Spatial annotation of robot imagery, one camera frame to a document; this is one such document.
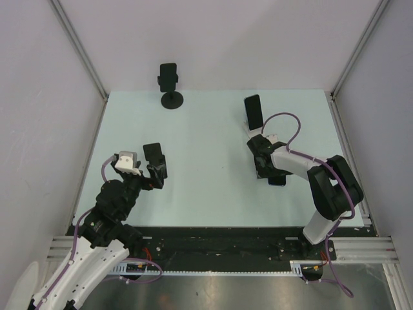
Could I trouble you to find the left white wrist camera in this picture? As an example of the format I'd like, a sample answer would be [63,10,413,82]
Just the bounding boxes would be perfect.
[115,151,141,176]

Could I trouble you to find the black round base phone stand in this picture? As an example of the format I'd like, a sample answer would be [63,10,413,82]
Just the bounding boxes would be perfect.
[160,90,184,110]

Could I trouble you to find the aluminium frame post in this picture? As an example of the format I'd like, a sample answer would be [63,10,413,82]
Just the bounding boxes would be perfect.
[328,0,393,103]
[48,0,109,103]

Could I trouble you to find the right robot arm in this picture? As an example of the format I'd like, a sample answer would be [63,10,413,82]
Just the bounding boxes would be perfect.
[247,134,364,259]

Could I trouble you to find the black phone on round stand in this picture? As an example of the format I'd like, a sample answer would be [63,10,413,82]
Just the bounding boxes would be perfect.
[157,63,178,93]

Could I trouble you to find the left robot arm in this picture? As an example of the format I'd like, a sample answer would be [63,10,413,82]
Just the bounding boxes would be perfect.
[6,151,167,309]

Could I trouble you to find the left aluminium frame post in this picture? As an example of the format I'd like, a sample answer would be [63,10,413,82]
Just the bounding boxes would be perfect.
[48,0,109,103]

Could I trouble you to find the purple cable loop under rail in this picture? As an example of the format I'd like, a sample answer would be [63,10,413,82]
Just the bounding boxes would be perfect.
[119,253,165,285]

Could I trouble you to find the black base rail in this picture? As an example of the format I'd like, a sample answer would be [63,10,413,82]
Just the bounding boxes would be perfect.
[121,226,336,273]

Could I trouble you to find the black phone blue edge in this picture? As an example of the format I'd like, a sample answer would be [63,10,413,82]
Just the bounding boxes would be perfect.
[256,164,289,186]

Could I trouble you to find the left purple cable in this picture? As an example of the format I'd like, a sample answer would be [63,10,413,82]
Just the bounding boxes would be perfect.
[41,154,122,310]

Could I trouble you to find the white folding phone stand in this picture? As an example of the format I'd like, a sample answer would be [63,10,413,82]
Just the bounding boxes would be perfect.
[243,119,263,139]

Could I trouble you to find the black folding phone stand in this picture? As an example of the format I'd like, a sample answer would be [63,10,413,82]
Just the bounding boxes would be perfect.
[143,143,168,179]

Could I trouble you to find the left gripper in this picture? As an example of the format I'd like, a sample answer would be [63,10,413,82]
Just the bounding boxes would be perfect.
[120,160,165,218]

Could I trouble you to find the white slotted cable duct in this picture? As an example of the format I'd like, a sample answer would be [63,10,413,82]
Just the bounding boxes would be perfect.
[112,260,320,277]

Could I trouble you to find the right aluminium frame post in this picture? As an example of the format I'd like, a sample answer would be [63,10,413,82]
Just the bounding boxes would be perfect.
[328,0,393,103]

